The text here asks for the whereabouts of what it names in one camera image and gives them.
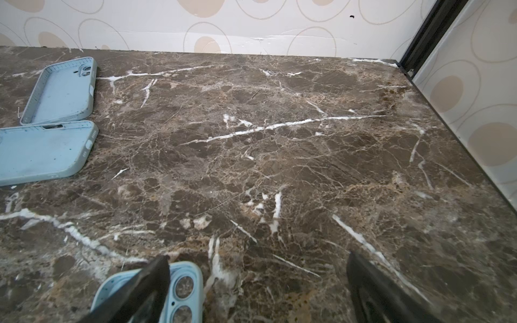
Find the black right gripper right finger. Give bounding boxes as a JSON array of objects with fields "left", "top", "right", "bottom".
[{"left": 346, "top": 252, "right": 440, "bottom": 323}]

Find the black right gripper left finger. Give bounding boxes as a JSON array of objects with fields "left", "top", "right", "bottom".
[{"left": 80, "top": 255, "right": 171, "bottom": 322}]

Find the light blue case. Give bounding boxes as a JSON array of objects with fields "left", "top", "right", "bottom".
[
  {"left": 90, "top": 261, "right": 205, "bottom": 323},
  {"left": 20, "top": 57, "right": 98, "bottom": 126},
  {"left": 1, "top": 121, "right": 99, "bottom": 187}
]

